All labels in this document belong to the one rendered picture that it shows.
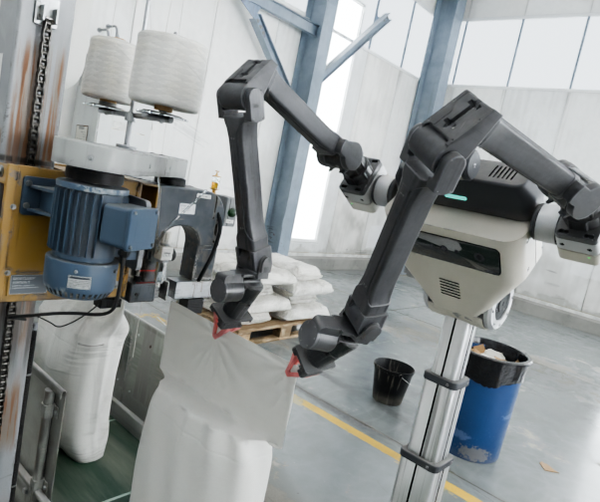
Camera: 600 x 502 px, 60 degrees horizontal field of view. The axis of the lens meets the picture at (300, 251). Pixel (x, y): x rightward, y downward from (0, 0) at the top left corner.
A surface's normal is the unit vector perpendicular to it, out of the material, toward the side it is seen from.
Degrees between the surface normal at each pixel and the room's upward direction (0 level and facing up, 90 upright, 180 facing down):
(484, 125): 117
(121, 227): 90
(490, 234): 40
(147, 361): 90
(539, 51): 90
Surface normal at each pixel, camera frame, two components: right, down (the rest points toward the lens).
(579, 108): -0.65, -0.03
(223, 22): 0.73, 0.24
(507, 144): 0.33, 0.68
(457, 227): -0.27, -0.76
